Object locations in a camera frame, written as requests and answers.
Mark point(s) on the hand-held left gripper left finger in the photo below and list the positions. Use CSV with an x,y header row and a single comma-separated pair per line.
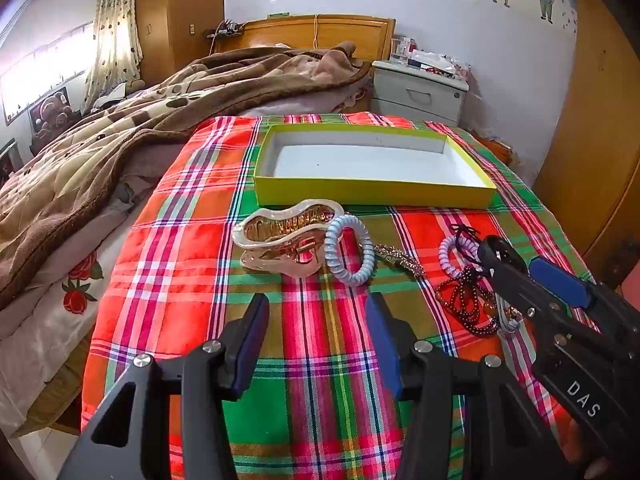
x,y
250,340

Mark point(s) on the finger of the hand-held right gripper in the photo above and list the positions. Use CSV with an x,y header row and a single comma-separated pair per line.
x,y
555,277
500,260

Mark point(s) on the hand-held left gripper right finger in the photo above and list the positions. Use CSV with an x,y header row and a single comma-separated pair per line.
x,y
387,350

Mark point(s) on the large translucent hair claw clip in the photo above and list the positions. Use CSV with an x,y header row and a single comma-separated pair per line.
x,y
270,247

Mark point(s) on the gold rhinestone hair clip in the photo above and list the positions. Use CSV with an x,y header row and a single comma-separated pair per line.
x,y
397,255

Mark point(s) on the yellow-green cardboard box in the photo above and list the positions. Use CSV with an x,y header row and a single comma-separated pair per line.
x,y
360,160

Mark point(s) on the red green plaid cloth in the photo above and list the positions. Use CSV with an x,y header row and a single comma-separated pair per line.
x,y
200,260

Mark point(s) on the grey nightstand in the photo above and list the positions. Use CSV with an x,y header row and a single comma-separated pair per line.
x,y
420,95

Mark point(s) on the mauve bed cover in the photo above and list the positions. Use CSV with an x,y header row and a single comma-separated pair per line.
x,y
135,182

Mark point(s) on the white rose print bed sheet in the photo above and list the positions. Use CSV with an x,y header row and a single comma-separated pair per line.
x,y
55,305

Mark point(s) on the clear plastic bag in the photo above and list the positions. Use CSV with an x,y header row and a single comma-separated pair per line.
x,y
445,62

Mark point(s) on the clear glass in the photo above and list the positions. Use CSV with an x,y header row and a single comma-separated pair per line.
x,y
400,49

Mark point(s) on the brown patterned blanket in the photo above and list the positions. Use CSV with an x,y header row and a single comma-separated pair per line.
x,y
125,130

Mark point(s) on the wooden headboard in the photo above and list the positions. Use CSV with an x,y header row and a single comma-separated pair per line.
x,y
300,32

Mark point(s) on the power strip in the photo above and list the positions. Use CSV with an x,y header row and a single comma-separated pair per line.
x,y
225,31

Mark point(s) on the dotted curtain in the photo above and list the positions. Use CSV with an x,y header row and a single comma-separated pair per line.
x,y
115,35

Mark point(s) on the tall wooden wardrobe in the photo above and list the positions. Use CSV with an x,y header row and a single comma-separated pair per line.
x,y
175,10

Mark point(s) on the window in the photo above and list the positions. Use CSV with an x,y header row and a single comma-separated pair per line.
x,y
45,70

